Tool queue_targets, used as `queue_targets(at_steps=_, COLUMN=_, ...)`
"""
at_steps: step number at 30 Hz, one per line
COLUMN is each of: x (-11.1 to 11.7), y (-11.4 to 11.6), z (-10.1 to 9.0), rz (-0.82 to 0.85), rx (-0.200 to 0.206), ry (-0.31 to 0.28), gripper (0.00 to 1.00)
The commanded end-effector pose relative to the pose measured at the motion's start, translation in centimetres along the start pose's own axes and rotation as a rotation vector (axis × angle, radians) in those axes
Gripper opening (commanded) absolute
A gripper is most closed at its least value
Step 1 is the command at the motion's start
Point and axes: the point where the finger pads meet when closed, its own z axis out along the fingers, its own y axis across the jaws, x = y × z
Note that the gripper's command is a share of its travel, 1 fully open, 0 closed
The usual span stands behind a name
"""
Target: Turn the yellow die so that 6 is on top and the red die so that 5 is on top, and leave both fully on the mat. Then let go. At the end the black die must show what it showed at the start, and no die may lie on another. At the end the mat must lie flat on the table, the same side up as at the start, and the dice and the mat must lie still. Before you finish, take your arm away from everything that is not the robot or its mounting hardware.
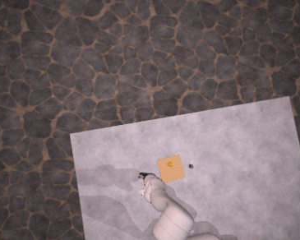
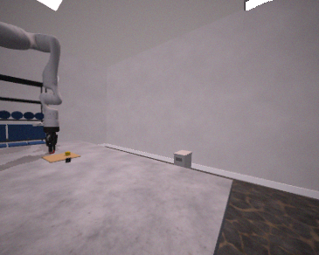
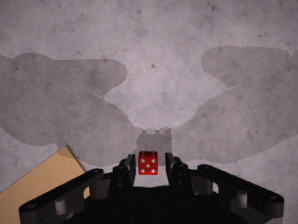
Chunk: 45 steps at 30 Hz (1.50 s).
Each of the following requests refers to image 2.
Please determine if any tan square mat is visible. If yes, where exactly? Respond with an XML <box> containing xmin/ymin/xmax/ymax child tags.
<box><xmin>41</xmin><ymin>153</ymin><xmax>81</xmax><ymax>162</ymax></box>

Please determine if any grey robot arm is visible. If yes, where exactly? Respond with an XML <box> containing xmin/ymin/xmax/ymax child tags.
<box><xmin>0</xmin><ymin>22</ymin><xmax>62</xmax><ymax>127</ymax></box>

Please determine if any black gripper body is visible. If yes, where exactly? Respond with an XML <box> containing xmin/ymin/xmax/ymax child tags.
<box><xmin>44</xmin><ymin>127</ymin><xmax>59</xmax><ymax>141</ymax></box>

